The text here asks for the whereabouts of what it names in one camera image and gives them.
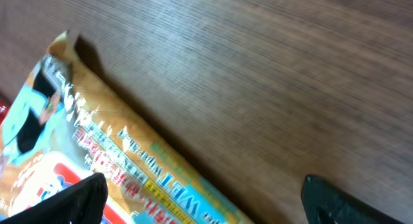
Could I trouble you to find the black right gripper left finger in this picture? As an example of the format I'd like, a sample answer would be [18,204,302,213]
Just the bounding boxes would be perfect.
[1,172,108,224]

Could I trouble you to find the red snack bag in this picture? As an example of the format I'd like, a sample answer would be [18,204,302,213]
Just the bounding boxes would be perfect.
[0,95,10,124]

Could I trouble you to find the yellow wet wipes pack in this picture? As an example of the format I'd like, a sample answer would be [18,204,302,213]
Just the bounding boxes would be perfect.
[1,33,250,224]

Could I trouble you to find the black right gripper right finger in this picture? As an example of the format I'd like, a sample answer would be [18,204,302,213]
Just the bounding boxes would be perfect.
[301,174,401,224]

